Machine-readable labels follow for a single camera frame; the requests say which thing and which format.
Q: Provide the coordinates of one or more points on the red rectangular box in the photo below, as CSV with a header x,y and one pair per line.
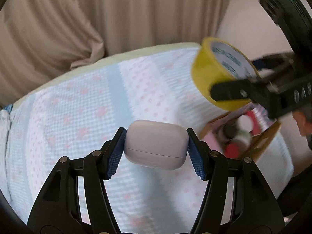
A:
x,y
256,129

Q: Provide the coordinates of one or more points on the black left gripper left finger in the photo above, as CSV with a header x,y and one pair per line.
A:
x,y
57,209

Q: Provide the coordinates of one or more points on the white lid green jar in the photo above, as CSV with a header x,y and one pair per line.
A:
x,y
244,123

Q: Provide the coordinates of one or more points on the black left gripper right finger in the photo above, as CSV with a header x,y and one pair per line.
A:
x,y
254,206

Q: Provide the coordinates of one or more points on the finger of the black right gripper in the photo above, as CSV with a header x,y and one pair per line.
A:
x,y
272,61
236,89

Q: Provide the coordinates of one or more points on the red lidded jar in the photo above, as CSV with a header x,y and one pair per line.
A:
x,y
232,151

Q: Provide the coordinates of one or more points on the white earbuds case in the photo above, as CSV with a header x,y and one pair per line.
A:
x,y
156,145

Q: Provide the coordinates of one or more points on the pink cardboard box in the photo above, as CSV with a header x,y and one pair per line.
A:
x,y
259,143

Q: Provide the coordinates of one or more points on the black lidded round jar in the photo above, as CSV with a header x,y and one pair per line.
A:
x,y
227,132

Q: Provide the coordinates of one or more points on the yellow tape roll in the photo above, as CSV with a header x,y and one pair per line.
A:
x,y
217,61

